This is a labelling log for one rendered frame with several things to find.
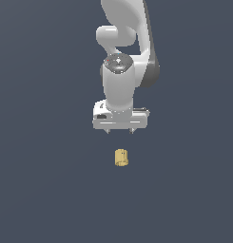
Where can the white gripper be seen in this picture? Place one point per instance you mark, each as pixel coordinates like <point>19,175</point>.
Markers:
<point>121,119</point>

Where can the small tan cylinder object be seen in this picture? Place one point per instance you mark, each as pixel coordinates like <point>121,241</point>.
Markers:
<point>121,158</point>

